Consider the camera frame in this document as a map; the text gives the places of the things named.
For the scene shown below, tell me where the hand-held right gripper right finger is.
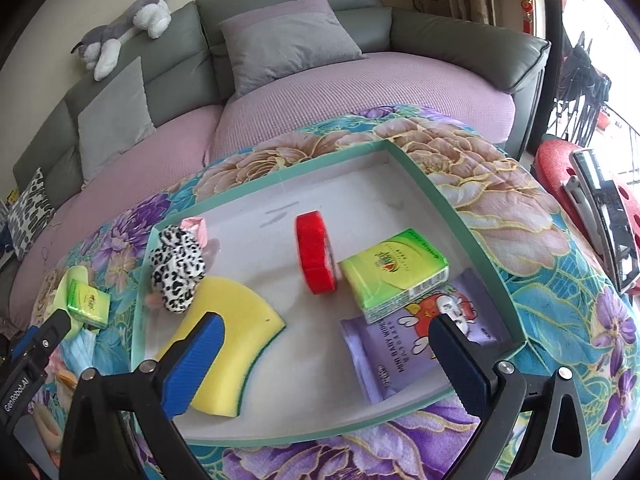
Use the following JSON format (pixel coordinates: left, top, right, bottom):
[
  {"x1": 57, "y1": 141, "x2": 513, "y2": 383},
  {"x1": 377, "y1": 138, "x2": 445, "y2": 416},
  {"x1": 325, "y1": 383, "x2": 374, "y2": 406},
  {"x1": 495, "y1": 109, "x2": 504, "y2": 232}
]
[{"x1": 429, "y1": 312, "x2": 592, "y2": 480}]

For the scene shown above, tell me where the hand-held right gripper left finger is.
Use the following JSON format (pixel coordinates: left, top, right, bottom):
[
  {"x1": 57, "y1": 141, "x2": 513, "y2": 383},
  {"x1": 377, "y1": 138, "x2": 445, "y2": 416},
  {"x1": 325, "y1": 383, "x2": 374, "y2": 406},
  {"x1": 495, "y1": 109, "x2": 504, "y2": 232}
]
[{"x1": 59, "y1": 311, "x2": 227, "y2": 480}]

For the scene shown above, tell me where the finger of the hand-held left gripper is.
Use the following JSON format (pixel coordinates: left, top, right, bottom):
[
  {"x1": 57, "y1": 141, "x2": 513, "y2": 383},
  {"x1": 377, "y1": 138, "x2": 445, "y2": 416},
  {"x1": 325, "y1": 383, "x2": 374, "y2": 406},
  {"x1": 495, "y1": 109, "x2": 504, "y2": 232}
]
[
  {"x1": 22, "y1": 308, "x2": 71, "y2": 376},
  {"x1": 10, "y1": 326, "x2": 40, "y2": 356}
]

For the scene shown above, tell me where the green tissue packet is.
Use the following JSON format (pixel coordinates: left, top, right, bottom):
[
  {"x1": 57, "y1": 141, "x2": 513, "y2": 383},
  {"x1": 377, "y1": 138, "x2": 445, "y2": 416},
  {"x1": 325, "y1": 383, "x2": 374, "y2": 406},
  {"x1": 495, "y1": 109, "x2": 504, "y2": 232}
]
[
  {"x1": 67, "y1": 279, "x2": 112, "y2": 330},
  {"x1": 340, "y1": 228, "x2": 450, "y2": 324}
]

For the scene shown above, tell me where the yellow green sponge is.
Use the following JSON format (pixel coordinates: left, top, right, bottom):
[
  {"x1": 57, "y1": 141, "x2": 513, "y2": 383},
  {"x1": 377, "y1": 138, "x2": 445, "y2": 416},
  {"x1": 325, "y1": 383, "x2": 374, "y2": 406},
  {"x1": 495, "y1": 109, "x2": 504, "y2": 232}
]
[{"x1": 155, "y1": 276, "x2": 287, "y2": 418}]

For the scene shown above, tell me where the purple wet wipes packet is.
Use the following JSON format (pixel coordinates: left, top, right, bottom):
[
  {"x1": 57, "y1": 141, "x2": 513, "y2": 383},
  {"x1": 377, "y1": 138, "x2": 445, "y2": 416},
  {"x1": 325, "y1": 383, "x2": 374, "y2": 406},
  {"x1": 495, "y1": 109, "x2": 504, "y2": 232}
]
[{"x1": 341, "y1": 267, "x2": 501, "y2": 405}]

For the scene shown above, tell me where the leopard print scrunchie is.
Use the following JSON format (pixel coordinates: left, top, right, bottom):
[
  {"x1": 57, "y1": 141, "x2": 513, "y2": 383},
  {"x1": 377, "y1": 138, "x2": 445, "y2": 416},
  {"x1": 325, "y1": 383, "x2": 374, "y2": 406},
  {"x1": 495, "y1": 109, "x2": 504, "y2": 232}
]
[{"x1": 150, "y1": 226, "x2": 206, "y2": 315}]

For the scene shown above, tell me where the teal cardboard tray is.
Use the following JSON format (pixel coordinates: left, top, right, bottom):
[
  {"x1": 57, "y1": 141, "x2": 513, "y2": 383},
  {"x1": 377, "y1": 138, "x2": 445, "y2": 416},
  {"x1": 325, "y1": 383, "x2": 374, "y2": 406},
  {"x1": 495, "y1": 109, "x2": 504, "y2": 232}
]
[{"x1": 131, "y1": 139, "x2": 528, "y2": 448}]

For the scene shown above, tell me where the pink satin scrunchie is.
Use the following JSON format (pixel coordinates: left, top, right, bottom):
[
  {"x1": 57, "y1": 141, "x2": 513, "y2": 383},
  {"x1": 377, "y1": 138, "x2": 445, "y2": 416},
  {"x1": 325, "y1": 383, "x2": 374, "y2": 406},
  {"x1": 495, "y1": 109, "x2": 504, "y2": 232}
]
[{"x1": 180, "y1": 216, "x2": 215, "y2": 253}]

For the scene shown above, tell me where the red tape roll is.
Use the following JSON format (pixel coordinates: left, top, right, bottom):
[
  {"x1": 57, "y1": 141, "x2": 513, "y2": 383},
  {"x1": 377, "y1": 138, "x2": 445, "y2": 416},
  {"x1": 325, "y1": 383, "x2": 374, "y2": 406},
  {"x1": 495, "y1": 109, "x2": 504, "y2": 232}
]
[{"x1": 295, "y1": 211, "x2": 341, "y2": 295}]

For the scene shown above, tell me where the blue face mask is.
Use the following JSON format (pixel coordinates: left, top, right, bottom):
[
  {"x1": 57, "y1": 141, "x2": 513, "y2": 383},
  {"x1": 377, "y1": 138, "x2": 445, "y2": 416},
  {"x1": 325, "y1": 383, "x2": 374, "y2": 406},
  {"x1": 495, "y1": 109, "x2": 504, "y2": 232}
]
[{"x1": 62, "y1": 327, "x2": 101, "y2": 376}]

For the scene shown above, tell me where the black and white patterned cushion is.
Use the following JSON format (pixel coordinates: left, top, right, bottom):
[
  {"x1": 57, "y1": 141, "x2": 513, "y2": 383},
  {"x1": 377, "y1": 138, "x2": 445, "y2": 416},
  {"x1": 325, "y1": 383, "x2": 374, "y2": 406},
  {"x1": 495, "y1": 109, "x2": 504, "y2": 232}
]
[{"x1": 7, "y1": 167, "x2": 56, "y2": 261}]

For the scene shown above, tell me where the floral teal blanket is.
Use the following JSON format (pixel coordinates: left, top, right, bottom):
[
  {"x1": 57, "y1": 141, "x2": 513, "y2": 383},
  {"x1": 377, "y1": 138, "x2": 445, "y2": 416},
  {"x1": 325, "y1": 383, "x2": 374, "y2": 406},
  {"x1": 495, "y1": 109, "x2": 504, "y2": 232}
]
[{"x1": 20, "y1": 102, "x2": 640, "y2": 480}]

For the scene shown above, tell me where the black and silver device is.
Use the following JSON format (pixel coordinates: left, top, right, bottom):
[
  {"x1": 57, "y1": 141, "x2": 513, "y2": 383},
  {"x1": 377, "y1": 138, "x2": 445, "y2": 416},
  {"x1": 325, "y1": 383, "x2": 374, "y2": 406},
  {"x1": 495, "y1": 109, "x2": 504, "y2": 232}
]
[{"x1": 565, "y1": 149, "x2": 640, "y2": 295}]

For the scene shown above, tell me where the plain grey cushion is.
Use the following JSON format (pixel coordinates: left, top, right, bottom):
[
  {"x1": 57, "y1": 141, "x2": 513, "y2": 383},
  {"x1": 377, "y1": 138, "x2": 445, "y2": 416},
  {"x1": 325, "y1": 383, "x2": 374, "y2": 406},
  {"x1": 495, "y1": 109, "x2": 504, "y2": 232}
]
[{"x1": 77, "y1": 56, "x2": 157, "y2": 183}]

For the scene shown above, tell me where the red plastic stool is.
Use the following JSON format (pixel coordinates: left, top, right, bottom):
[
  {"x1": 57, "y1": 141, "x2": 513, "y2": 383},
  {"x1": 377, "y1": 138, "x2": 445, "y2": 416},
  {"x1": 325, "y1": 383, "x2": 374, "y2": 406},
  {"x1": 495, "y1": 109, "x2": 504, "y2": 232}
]
[{"x1": 534, "y1": 137, "x2": 640, "y2": 286}]

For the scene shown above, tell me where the purple sofa cover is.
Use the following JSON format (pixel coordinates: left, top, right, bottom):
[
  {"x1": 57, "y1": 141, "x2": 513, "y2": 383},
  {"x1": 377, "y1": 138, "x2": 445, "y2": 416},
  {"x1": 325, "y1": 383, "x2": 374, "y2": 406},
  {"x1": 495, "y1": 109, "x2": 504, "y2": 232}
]
[{"x1": 10, "y1": 52, "x2": 516, "y2": 311}]

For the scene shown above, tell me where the grey husky plush toy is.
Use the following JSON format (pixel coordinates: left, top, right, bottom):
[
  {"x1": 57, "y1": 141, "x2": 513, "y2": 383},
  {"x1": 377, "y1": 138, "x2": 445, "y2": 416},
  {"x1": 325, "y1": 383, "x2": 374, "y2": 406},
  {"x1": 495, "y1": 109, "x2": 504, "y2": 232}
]
[{"x1": 70, "y1": 0, "x2": 175, "y2": 82}]

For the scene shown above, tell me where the grey sofa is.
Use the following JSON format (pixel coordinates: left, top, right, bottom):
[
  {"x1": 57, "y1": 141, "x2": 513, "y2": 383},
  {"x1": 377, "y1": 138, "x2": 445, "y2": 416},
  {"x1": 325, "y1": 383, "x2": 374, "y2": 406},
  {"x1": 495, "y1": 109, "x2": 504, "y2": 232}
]
[{"x1": 12, "y1": 0, "x2": 551, "y2": 211}]

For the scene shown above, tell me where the grey and purple cushion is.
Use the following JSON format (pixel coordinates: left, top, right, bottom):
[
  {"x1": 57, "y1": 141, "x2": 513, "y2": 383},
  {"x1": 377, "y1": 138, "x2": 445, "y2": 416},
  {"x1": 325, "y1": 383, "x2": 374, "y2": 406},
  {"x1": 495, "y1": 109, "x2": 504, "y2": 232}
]
[{"x1": 220, "y1": 0, "x2": 363, "y2": 98}]

